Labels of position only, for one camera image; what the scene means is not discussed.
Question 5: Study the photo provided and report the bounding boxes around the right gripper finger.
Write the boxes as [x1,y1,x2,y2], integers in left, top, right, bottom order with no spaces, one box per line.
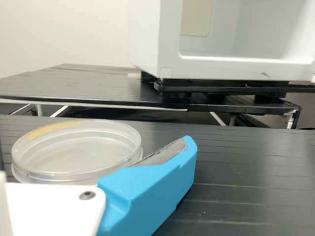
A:
[96,134,198,236]

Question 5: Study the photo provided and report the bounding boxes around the petri dish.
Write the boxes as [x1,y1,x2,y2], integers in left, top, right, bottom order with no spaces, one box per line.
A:
[11,119,144,185]

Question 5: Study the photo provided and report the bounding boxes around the white incubator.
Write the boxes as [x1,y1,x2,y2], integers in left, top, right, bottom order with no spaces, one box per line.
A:
[129,0,315,103]

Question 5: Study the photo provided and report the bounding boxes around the black platform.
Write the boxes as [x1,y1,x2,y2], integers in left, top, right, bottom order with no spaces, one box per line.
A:
[0,114,315,236]
[0,62,191,118]

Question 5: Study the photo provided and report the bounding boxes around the black tray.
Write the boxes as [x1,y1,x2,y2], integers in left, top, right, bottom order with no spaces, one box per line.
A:
[188,98,302,130]

